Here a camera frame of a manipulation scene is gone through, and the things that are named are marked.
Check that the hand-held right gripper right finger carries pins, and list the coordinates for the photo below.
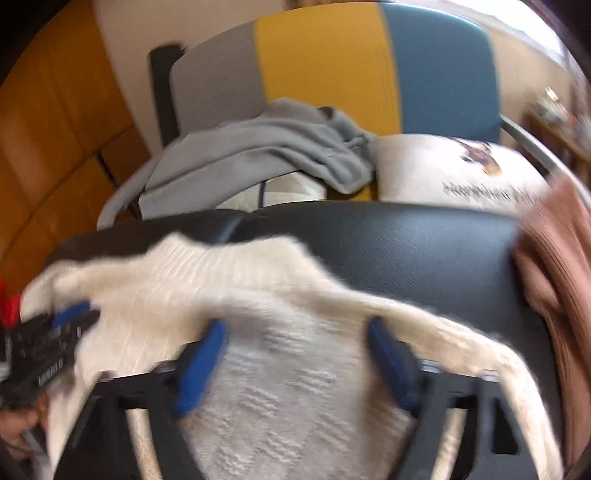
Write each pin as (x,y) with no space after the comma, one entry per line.
(392,369)

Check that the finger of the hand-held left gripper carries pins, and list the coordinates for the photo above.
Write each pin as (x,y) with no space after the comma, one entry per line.
(81,318)

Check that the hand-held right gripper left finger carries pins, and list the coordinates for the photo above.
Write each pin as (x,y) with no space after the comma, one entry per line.
(199,369)

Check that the white knitted sweater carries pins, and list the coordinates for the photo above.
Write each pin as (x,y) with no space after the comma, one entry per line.
(277,295)

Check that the person's left hand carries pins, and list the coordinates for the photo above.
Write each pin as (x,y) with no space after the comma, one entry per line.
(18,422)

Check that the small red object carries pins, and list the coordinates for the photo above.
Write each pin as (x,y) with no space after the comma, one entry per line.
(11,302)

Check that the black leather seat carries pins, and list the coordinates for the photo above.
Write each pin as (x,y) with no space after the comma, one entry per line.
(392,249)

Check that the grey metal armrest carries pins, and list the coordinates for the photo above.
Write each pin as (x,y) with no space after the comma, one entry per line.
(535,147)
(117,198)

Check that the pink ribbed sweater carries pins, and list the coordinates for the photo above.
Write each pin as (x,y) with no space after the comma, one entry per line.
(554,277)

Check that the white cloth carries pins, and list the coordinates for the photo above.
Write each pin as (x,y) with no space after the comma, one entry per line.
(286,191)

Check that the white printed pillow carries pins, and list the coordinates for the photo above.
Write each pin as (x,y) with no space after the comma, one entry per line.
(415,170)

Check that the wooden wardrobe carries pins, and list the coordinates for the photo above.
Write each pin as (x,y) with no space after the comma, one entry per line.
(46,115)

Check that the grey hoodie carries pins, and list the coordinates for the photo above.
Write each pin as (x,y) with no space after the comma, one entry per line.
(258,147)

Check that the cluttered wooden shelf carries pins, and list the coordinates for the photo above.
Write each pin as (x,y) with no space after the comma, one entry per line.
(554,115)

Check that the grey yellow blue chair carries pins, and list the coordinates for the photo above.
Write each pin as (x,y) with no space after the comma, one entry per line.
(323,69)

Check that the window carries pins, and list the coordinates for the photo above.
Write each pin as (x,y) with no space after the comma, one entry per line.
(549,32)

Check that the black upright post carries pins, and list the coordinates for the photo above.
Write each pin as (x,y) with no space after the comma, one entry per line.
(164,87)

